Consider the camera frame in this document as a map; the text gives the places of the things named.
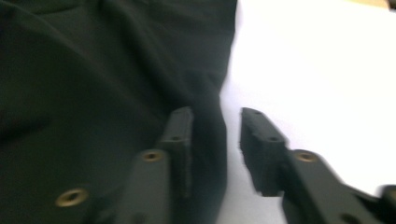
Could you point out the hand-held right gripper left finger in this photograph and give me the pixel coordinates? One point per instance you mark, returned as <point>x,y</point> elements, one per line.
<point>149,186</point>

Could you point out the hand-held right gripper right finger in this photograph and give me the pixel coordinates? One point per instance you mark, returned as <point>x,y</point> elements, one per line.
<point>280,174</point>

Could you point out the black pants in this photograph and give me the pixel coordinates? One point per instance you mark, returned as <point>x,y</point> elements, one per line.
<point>93,62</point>

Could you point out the white table cover sheet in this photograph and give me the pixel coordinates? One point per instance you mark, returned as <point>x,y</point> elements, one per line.
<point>311,77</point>

